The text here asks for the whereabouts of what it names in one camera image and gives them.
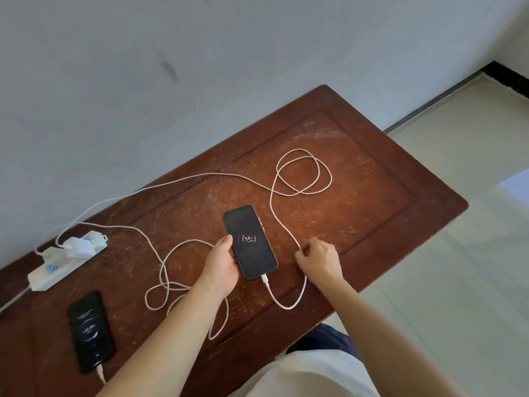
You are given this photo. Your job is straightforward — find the person's dark blue trousers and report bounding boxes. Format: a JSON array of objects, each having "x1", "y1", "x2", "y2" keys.
[{"x1": 285, "y1": 324, "x2": 350, "y2": 355}]

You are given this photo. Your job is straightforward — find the person's white shirt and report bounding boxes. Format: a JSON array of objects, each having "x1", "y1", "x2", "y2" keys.
[{"x1": 231, "y1": 349, "x2": 371, "y2": 397}]

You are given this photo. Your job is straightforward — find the white power strip blue sockets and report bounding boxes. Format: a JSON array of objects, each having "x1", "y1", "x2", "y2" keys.
[{"x1": 27, "y1": 230, "x2": 109, "y2": 292}]

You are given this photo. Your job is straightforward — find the person's left forearm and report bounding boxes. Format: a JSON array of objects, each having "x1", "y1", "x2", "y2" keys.
[{"x1": 97, "y1": 278, "x2": 228, "y2": 397}]

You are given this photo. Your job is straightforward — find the person's right forearm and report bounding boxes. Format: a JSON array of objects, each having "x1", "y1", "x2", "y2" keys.
[{"x1": 318, "y1": 275, "x2": 468, "y2": 397}]

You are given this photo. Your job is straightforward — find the white charger cable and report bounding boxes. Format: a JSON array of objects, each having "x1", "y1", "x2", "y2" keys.
[
  {"x1": 34, "y1": 222, "x2": 230, "y2": 385},
  {"x1": 56, "y1": 148, "x2": 333, "y2": 310}
]

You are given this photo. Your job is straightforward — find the person's left hand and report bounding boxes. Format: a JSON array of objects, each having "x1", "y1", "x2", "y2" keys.
[{"x1": 200, "y1": 234, "x2": 240, "y2": 301}]

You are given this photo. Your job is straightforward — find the brown wooden table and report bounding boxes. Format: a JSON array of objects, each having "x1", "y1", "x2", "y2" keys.
[{"x1": 0, "y1": 84, "x2": 470, "y2": 397}]

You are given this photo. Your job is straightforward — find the person's right hand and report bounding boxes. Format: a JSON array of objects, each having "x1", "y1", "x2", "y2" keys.
[{"x1": 294, "y1": 237, "x2": 344, "y2": 291}]

